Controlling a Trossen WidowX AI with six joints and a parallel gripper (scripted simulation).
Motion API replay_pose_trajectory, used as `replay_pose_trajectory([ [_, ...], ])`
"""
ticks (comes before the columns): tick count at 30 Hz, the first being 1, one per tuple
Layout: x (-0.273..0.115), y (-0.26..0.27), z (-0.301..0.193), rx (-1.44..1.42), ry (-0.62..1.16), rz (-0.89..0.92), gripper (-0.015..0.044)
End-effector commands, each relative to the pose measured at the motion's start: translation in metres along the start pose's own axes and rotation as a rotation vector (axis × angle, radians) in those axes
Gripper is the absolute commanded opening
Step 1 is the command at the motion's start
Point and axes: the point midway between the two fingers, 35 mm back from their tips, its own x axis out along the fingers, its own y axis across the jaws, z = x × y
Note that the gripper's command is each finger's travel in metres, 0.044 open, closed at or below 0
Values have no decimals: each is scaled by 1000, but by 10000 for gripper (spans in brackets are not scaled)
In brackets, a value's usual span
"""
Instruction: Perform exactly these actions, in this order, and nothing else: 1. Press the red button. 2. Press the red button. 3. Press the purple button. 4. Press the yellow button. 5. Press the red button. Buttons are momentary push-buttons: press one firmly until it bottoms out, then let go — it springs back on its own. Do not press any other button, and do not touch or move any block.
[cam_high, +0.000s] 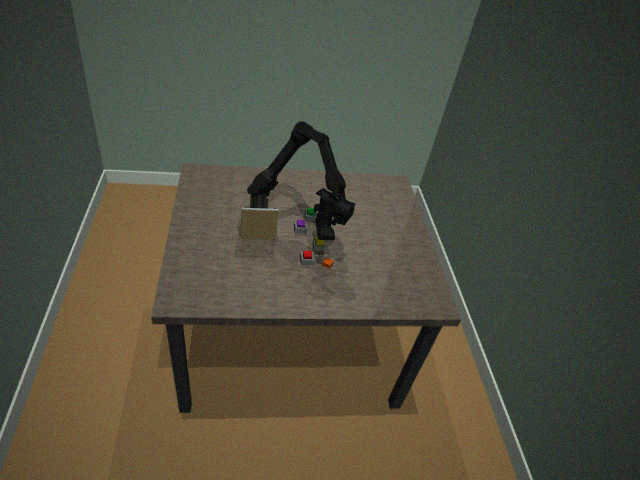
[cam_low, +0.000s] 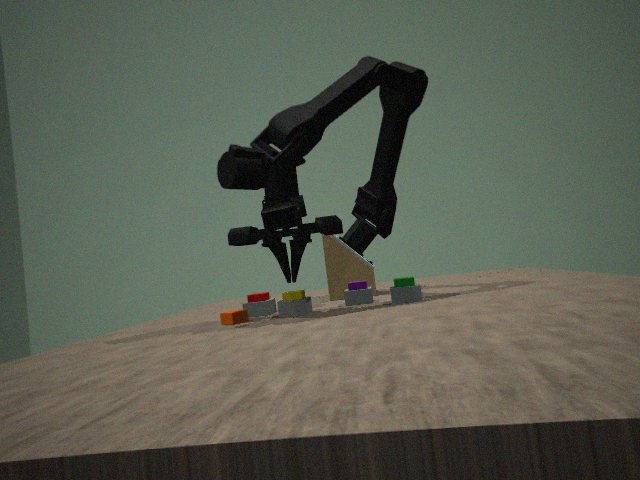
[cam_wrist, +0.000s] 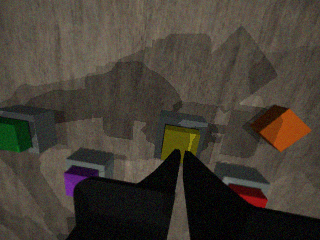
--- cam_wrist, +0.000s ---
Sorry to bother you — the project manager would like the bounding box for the yellow button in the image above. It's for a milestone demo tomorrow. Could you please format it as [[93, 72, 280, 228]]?
[[154, 110, 208, 163]]

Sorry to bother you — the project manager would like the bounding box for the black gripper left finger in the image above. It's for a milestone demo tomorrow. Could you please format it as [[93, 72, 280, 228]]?
[[73, 149, 181, 240]]

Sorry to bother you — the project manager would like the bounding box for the orange block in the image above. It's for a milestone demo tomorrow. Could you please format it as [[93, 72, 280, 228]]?
[[249, 105, 312, 152]]

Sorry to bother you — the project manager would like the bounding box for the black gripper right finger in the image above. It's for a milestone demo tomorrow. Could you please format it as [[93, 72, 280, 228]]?
[[183, 151, 320, 240]]

